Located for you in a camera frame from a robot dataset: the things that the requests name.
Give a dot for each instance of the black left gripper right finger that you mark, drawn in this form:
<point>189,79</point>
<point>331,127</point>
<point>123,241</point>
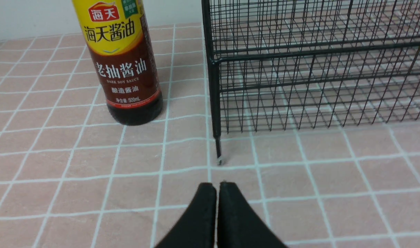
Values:
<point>238,225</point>

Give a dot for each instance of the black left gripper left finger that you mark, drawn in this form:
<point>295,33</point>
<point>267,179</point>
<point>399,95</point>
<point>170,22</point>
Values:
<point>196,226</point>

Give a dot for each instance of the dark soy sauce bottle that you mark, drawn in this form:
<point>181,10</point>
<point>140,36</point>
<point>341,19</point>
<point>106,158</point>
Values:
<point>118,39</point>

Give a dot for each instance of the black wire shelf rack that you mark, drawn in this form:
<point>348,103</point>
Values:
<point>306,64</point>

